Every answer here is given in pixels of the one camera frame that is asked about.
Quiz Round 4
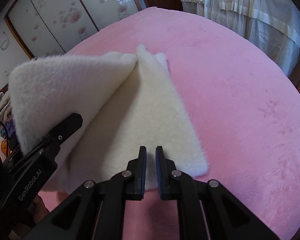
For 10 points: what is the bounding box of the orange printed cloth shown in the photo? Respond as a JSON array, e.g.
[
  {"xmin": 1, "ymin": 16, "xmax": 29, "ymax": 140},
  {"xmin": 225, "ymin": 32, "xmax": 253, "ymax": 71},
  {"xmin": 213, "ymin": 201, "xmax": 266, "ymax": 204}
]
[{"xmin": 0, "ymin": 140, "xmax": 12, "ymax": 155}]

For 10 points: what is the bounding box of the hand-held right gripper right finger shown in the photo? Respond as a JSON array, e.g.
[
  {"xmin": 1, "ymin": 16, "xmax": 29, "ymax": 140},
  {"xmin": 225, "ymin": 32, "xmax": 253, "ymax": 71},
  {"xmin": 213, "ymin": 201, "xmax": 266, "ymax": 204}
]
[{"xmin": 155, "ymin": 145, "xmax": 279, "ymax": 240}]

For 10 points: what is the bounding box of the purple folded garment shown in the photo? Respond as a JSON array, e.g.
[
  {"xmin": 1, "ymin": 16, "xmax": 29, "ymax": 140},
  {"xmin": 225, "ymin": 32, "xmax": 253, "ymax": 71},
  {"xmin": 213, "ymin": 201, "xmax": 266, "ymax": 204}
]
[{"xmin": 5, "ymin": 120, "xmax": 17, "ymax": 141}]

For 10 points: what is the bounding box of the pink plush blanket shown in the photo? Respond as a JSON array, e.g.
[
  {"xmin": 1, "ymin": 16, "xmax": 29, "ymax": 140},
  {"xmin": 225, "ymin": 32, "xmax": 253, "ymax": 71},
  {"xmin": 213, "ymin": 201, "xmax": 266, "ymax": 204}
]
[{"xmin": 37, "ymin": 6, "xmax": 300, "ymax": 240}]

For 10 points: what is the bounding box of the floral sliding door wardrobe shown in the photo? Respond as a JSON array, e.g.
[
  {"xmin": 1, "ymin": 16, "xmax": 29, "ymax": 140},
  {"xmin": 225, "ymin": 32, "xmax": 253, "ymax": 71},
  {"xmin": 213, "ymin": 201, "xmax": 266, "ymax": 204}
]
[{"xmin": 4, "ymin": 0, "xmax": 151, "ymax": 61}]

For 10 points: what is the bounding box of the white fluffy sweater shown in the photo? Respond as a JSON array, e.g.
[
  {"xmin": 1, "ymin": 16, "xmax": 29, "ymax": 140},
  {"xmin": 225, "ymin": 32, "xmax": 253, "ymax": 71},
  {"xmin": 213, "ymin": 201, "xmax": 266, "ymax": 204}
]
[{"xmin": 8, "ymin": 44, "xmax": 210, "ymax": 193}]

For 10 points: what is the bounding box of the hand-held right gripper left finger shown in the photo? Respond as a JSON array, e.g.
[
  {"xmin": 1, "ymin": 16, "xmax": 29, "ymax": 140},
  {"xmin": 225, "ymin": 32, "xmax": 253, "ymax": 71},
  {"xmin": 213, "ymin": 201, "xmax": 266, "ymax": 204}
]
[{"xmin": 22, "ymin": 146, "xmax": 147, "ymax": 240}]

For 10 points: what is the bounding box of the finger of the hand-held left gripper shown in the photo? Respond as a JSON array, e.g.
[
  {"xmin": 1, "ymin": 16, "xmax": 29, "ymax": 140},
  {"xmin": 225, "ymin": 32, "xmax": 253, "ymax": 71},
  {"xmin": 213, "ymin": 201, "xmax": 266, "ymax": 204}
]
[{"xmin": 41, "ymin": 113, "xmax": 84, "ymax": 156}]

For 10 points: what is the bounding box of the person's left hand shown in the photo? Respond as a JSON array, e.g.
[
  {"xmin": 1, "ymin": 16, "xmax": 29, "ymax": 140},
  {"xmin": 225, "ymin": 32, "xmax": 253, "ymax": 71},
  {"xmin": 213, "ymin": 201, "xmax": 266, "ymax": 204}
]
[{"xmin": 27, "ymin": 194, "xmax": 51, "ymax": 217}]

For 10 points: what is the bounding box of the white lace curtain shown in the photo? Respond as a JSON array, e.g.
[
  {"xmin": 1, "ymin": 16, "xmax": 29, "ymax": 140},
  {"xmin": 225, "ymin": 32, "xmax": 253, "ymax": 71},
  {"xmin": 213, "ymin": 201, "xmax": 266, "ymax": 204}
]
[{"xmin": 179, "ymin": 0, "xmax": 300, "ymax": 78}]

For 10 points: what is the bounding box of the black cable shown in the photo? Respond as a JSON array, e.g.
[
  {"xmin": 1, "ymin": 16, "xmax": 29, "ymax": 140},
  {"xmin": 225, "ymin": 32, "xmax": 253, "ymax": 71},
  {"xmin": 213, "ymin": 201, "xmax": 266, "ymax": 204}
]
[{"xmin": 0, "ymin": 120, "xmax": 13, "ymax": 142}]

